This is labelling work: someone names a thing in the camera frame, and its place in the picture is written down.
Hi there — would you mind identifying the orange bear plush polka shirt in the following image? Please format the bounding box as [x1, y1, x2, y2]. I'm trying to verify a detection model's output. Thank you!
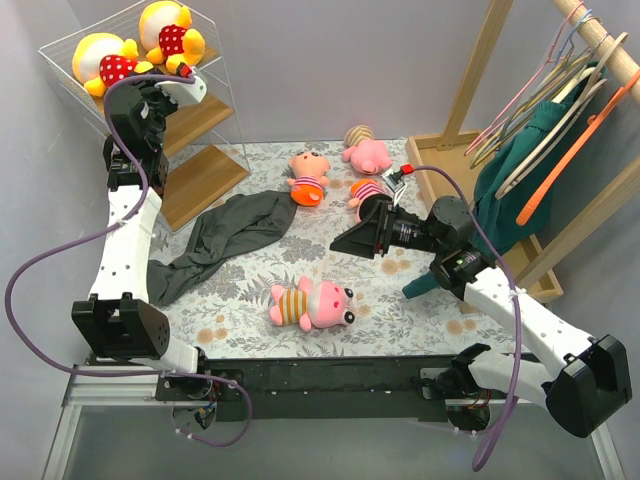
[72, 33, 154, 98]

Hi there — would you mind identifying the yellow bear plush polka shirt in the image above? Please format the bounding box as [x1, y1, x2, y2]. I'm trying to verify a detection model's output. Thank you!
[139, 1, 206, 73]

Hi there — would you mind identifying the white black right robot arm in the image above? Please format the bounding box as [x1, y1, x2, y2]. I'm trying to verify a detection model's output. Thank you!
[330, 196, 632, 438]

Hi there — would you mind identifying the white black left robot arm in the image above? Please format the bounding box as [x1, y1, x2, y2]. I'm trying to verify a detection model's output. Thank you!
[71, 75, 213, 400]

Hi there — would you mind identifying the small orange striped plush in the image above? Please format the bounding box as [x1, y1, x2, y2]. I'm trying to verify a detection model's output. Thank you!
[348, 178, 391, 222]

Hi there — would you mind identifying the pink pig plush striped hat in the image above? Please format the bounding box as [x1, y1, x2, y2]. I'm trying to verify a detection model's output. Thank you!
[342, 125, 392, 175]

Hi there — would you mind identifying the pink frog plush striped shirt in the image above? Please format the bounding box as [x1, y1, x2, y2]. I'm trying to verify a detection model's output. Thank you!
[269, 276, 355, 333]

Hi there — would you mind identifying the wooden clothes rack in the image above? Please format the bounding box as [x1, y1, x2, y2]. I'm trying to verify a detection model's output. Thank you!
[406, 1, 639, 304]

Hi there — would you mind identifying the peach doll plush striped shirt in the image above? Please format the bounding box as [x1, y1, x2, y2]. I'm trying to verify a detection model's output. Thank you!
[287, 151, 330, 207]

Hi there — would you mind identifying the floral table mat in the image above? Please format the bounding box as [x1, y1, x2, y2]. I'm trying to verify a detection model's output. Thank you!
[164, 141, 514, 359]

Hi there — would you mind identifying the dark green garment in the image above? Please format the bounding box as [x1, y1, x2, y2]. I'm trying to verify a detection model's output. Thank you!
[402, 62, 609, 300]

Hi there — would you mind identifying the dark grey cloth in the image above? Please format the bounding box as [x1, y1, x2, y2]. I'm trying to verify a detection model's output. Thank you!
[147, 190, 298, 307]

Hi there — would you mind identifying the orange plastic hanger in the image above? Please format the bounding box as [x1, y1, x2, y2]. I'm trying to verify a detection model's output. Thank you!
[516, 71, 640, 226]

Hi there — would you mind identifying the beige wooden hanger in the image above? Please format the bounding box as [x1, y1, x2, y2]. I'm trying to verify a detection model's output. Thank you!
[495, 32, 628, 199]

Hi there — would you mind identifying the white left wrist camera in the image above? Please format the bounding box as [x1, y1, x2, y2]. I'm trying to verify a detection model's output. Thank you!
[155, 63, 207, 108]

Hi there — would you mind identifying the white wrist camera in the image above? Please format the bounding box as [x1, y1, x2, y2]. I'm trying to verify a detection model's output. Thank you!
[155, 63, 207, 108]
[382, 164, 414, 207]

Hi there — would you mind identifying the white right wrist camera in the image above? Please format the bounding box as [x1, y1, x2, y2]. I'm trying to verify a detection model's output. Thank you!
[382, 164, 414, 207]

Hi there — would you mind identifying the white wire wooden shelf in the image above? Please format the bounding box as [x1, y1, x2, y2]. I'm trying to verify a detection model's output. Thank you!
[38, 1, 250, 232]

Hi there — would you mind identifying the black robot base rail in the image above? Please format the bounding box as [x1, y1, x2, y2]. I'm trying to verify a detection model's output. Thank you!
[64, 357, 601, 426]

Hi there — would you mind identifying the pink wire hanger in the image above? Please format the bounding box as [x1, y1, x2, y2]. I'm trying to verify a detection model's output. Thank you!
[464, 1, 584, 156]

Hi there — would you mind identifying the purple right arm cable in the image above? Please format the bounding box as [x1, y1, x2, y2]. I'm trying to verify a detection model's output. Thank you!
[412, 165, 524, 474]

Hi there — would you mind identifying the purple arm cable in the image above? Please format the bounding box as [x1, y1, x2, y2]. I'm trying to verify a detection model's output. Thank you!
[412, 165, 524, 474]
[4, 73, 254, 449]

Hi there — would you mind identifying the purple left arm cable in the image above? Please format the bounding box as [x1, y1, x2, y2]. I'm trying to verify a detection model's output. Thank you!
[4, 73, 254, 449]

